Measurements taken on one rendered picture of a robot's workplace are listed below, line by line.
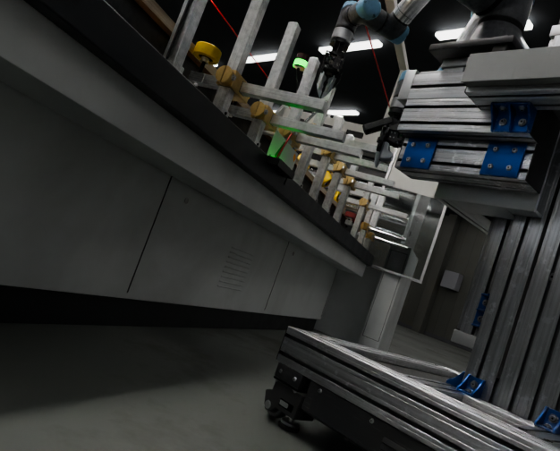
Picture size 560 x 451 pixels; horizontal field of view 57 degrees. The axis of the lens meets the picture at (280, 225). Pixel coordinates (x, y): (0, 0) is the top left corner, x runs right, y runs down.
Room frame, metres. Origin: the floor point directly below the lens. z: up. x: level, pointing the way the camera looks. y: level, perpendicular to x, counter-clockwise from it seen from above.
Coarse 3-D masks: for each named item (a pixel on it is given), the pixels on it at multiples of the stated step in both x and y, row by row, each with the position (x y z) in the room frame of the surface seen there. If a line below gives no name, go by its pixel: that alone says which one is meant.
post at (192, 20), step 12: (192, 0) 1.15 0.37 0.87; (204, 0) 1.16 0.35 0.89; (180, 12) 1.16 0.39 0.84; (192, 12) 1.14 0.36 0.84; (180, 24) 1.14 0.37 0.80; (192, 24) 1.16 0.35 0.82; (180, 36) 1.15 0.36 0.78; (192, 36) 1.17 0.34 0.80; (168, 48) 1.15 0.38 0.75; (180, 48) 1.15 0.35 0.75; (168, 60) 1.14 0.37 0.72; (180, 60) 1.16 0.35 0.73
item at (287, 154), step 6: (276, 132) 1.73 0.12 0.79; (276, 138) 1.74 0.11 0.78; (282, 138) 1.78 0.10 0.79; (270, 144) 1.72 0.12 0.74; (276, 144) 1.76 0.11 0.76; (282, 144) 1.80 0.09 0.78; (288, 144) 1.85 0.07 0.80; (270, 150) 1.73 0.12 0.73; (276, 150) 1.77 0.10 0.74; (288, 150) 1.86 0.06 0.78; (294, 150) 1.92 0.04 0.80; (282, 156) 1.83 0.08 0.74; (288, 156) 1.88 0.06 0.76; (288, 162) 1.90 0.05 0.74; (294, 162) 1.95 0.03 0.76
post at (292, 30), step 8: (288, 24) 1.63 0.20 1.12; (296, 24) 1.62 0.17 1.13; (288, 32) 1.63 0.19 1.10; (296, 32) 1.63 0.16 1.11; (288, 40) 1.62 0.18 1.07; (296, 40) 1.65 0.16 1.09; (280, 48) 1.63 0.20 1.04; (288, 48) 1.62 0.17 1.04; (280, 56) 1.62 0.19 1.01; (288, 56) 1.63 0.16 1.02; (280, 64) 1.62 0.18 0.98; (272, 72) 1.63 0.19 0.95; (280, 72) 1.62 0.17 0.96; (272, 80) 1.62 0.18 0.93; (280, 80) 1.64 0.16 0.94; (272, 88) 1.62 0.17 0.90; (264, 104) 1.62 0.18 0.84; (272, 104) 1.64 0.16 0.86; (256, 120) 1.63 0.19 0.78; (256, 128) 1.62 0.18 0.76; (264, 128) 1.65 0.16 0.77; (248, 136) 1.63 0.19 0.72; (256, 136) 1.62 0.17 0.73
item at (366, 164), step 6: (300, 150) 2.44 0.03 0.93; (318, 150) 2.38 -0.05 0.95; (336, 156) 2.35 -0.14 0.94; (342, 156) 2.34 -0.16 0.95; (348, 156) 2.33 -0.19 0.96; (348, 162) 2.33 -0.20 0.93; (354, 162) 2.31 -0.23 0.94; (360, 162) 2.31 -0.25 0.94; (366, 162) 2.30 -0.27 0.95; (372, 162) 2.29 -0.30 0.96; (372, 168) 2.29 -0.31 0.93; (378, 168) 2.27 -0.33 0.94; (384, 168) 2.26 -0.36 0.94
